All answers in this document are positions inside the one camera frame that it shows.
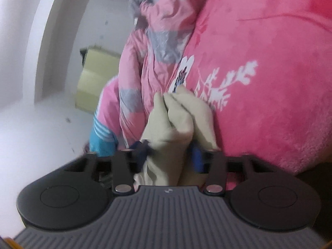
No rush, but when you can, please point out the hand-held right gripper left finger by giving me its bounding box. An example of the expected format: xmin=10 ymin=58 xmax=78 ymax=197
xmin=64 ymin=139 xmax=151 ymax=195

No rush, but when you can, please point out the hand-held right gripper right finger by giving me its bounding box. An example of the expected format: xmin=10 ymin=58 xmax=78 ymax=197
xmin=190 ymin=143 xmax=276 ymax=196

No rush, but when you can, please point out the blue pillow with white stripes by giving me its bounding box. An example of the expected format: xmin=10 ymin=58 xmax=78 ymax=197
xmin=89 ymin=109 xmax=119 ymax=157

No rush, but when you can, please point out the dark cloth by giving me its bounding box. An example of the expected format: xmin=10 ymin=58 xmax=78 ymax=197
xmin=79 ymin=47 xmax=90 ymax=66

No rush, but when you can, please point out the pink grey floral duvet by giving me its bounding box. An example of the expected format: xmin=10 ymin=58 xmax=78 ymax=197
xmin=100 ymin=0 xmax=216 ymax=151

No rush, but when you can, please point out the beige jacket with black trim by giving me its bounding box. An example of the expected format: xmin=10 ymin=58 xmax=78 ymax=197
xmin=133 ymin=85 xmax=221 ymax=187

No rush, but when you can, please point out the yellow-green cabinet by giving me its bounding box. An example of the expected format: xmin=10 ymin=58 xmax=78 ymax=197
xmin=75 ymin=45 xmax=122 ymax=115

